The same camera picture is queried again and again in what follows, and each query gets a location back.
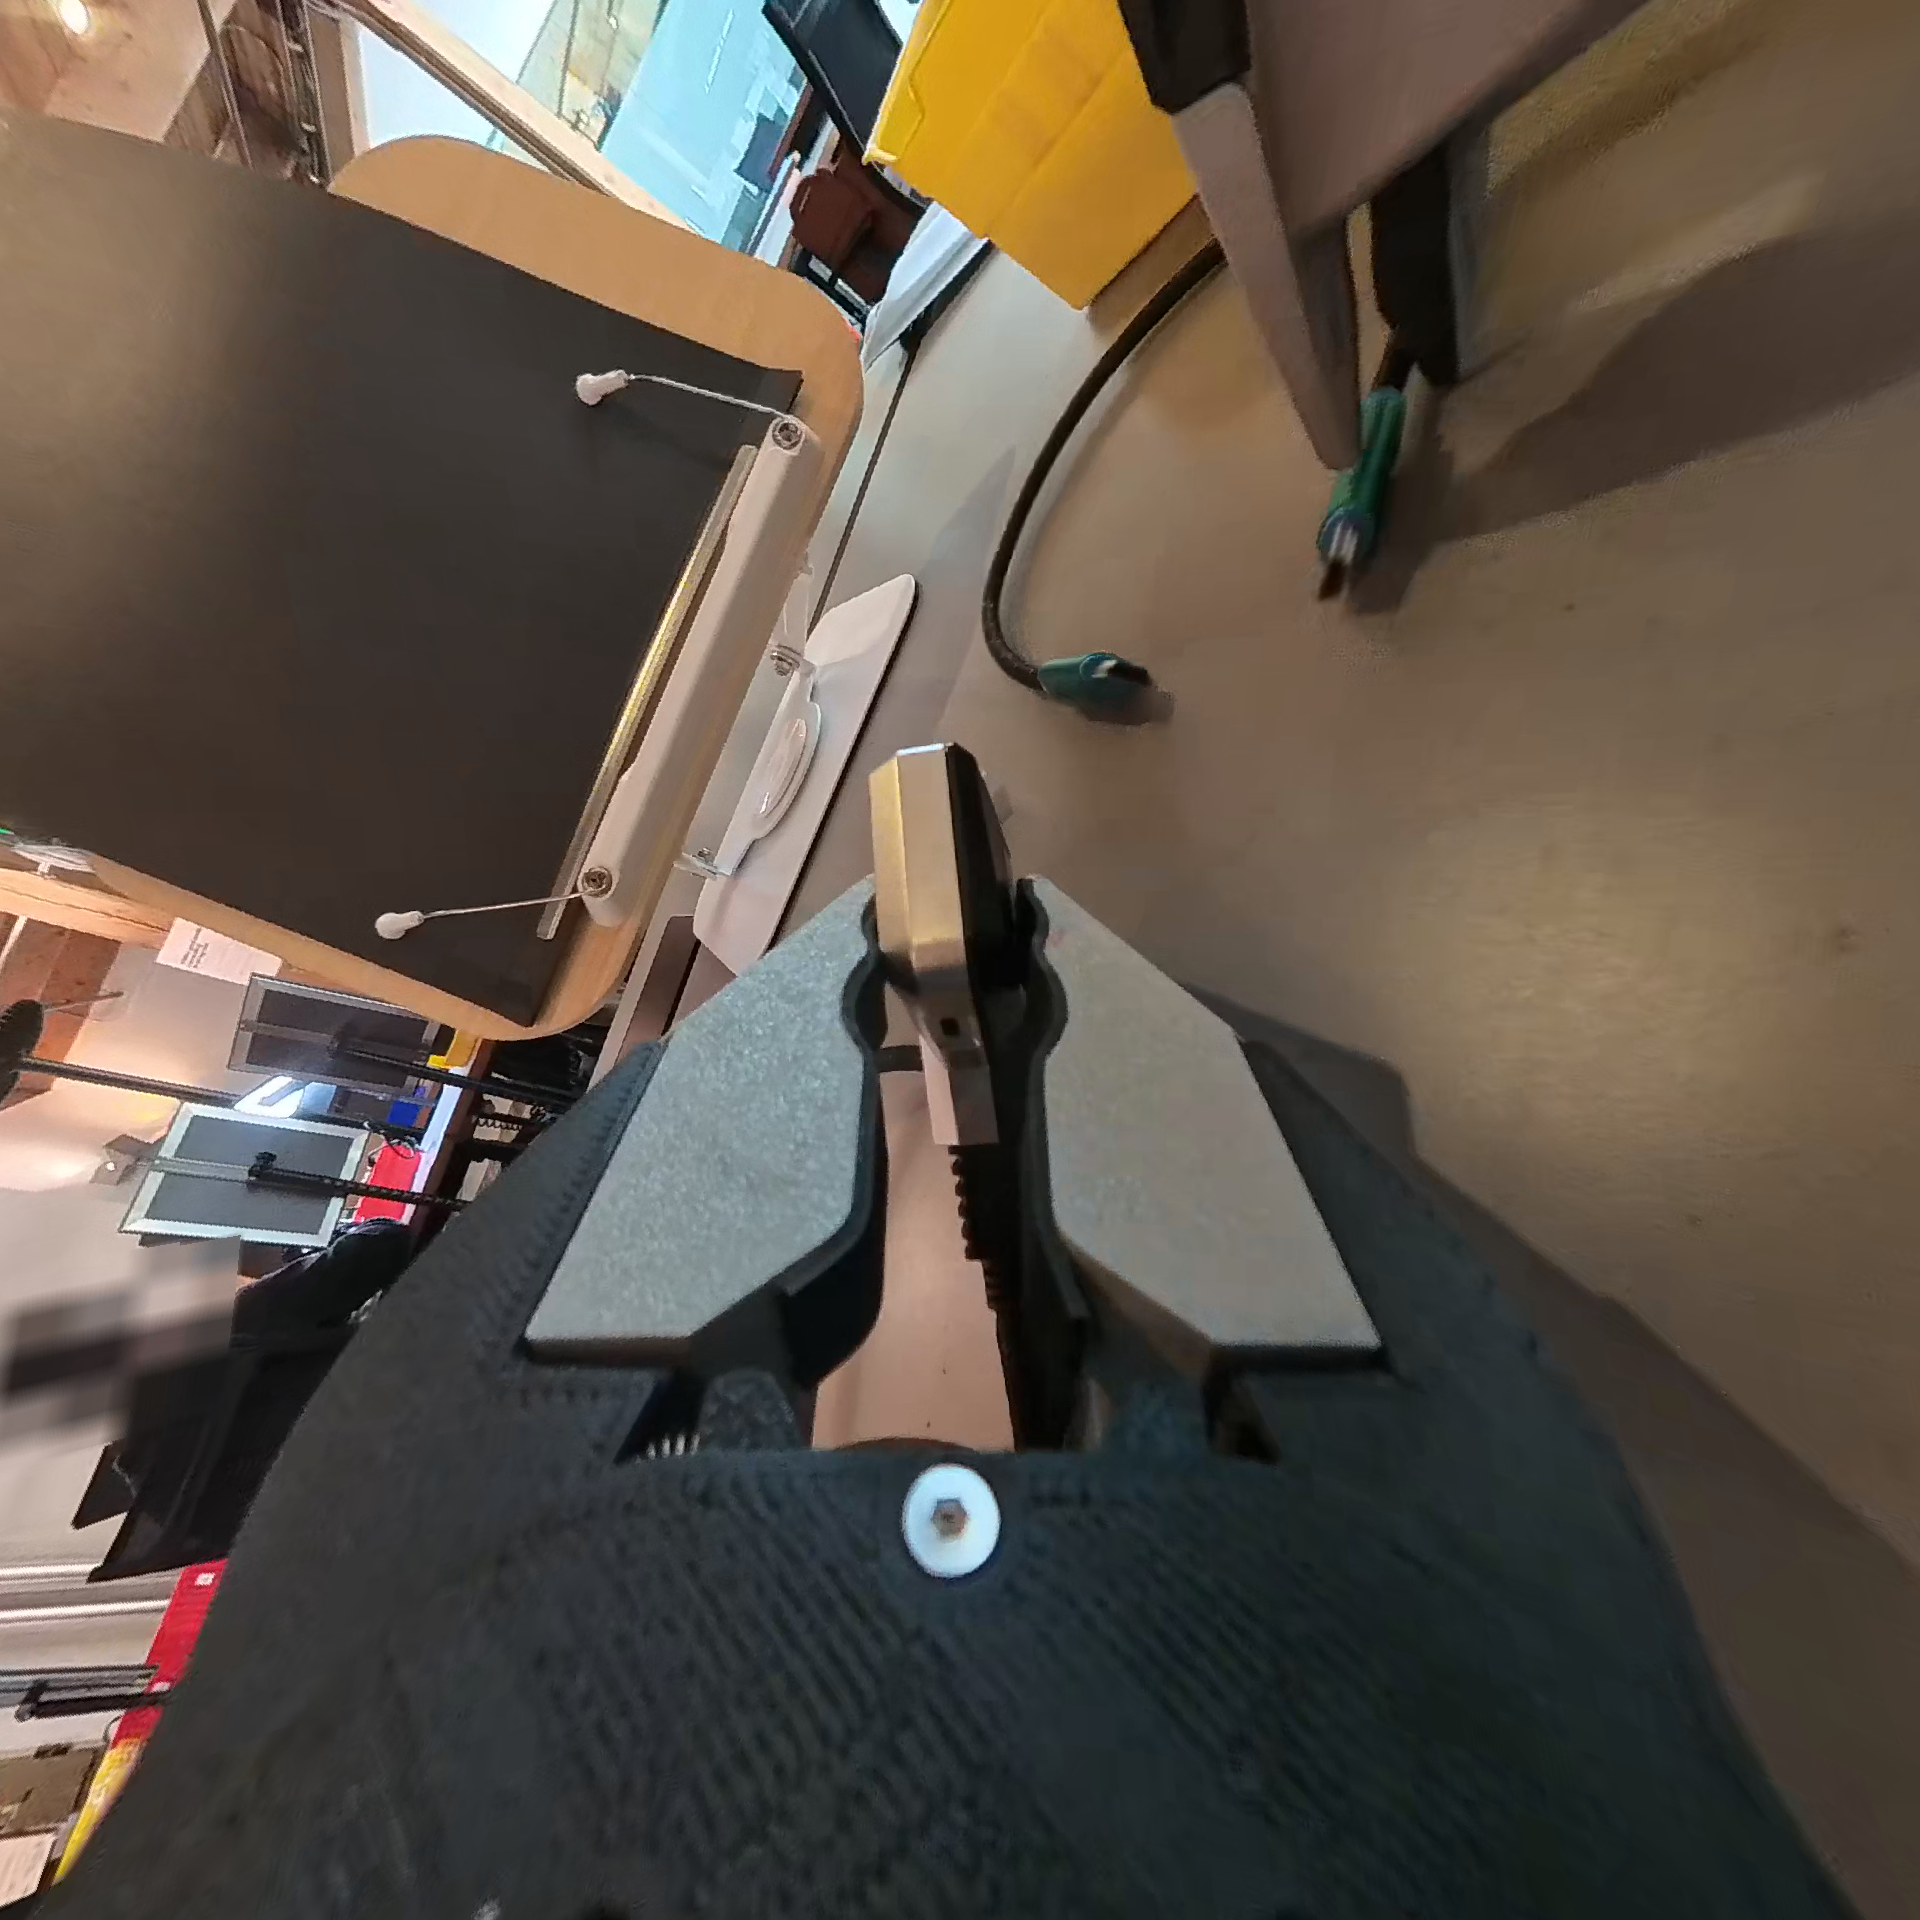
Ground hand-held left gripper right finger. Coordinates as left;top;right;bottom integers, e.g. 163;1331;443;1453
949;880;1388;1452

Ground black video capture adapter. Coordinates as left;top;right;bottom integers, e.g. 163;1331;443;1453
865;743;1051;1155

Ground braided hdmi cable green plugs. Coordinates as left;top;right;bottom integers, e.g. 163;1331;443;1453
979;240;1420;731

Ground white board stand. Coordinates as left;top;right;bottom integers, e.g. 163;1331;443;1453
575;415;920;999

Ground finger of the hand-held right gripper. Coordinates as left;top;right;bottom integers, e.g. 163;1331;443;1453
1233;0;1632;394
1169;79;1367;474

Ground yellow plastic bin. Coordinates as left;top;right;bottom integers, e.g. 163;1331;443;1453
861;0;1203;312

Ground black studio light panel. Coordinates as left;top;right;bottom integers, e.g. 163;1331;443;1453
238;972;453;1094
119;1101;368;1251

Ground black wood-edged board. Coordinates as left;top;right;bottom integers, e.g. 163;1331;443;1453
0;107;865;1040

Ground white paper sheet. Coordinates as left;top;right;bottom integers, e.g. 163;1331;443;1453
158;918;278;986

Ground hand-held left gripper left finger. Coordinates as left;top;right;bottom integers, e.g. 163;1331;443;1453
519;880;889;1383

